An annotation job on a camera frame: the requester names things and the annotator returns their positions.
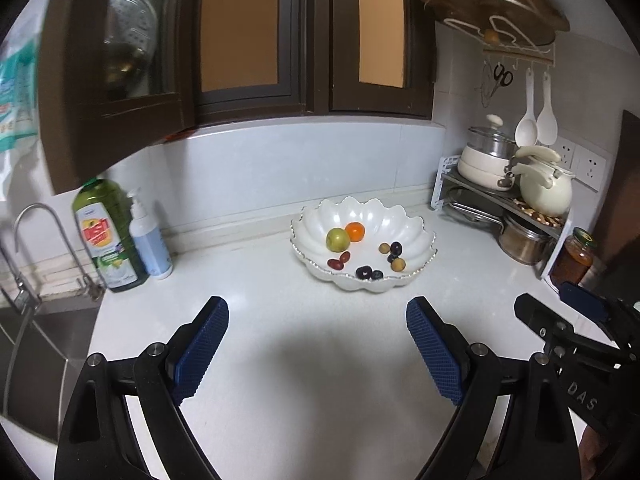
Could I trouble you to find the yellow small fruit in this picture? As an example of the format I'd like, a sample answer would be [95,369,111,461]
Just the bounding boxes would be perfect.
[390,258,406,272]

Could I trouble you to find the orange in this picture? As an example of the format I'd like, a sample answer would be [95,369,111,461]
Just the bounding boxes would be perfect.
[345,222,366,243]

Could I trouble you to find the green apple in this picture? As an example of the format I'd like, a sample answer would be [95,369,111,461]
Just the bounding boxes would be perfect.
[326,228,350,252]

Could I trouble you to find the person's right hand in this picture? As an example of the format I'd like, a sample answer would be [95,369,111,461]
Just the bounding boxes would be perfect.
[578,426,639,480]

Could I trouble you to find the glass jar with sauce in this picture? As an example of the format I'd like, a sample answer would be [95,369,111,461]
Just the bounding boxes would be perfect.
[549,228,596,288]

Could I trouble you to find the white corner shelf rack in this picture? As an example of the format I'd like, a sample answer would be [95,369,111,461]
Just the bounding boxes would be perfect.
[430,156,572,281]

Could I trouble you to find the steel pot on counter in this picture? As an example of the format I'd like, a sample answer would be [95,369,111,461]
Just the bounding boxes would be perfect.
[498,212,550,266]

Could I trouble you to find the woven trivet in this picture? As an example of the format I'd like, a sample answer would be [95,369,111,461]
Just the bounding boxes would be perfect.
[512,198,565,229]

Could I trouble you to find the steel sink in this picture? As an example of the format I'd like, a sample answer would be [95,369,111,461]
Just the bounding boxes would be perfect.
[1,296,101,443]

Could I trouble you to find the cream ceramic pot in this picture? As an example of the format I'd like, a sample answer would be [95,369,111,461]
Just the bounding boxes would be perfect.
[510,145,575,217]

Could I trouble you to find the white pump bottle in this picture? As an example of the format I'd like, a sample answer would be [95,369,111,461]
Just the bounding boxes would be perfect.
[127,190,174,280]

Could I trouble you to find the glass pot lid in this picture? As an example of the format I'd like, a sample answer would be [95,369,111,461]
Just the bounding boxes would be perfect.
[445,188,503,228]

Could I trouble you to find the steel faucet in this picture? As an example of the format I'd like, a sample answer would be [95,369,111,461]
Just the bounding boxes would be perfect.
[1,202,105,311]

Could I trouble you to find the white scalloped fruit bowl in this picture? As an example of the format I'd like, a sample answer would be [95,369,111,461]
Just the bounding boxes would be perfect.
[290,196,437,292]

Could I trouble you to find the green dish soap bottle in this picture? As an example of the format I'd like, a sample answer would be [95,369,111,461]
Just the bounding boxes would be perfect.
[72,178,149,292]

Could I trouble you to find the white spoon right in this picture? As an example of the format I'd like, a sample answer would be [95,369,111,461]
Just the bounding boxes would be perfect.
[537,72,559,146]

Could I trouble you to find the white spoon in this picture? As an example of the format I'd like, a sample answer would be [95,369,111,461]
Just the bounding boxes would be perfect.
[514,67,538,148]
[537,72,559,146]

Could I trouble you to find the white spoon left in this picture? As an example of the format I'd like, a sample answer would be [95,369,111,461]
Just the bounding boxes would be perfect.
[514,67,538,148]

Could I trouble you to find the steel steamer with lid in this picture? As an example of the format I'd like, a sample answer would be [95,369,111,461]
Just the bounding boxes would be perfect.
[468,114,518,159]

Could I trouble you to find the black scissors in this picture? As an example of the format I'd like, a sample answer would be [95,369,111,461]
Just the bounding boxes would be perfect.
[489,63,514,98]

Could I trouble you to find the wall power socket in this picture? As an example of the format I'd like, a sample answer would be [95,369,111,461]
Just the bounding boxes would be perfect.
[572,144,608,193]

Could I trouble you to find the cream pan with handle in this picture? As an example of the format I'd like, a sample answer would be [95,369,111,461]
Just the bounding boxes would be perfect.
[457,145,514,192]

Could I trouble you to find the wooden wall shelf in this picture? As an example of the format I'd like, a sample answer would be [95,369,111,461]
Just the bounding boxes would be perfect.
[421,0,570,58]

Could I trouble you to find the brown window frame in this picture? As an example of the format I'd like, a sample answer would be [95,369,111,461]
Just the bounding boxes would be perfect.
[38,0,436,193]

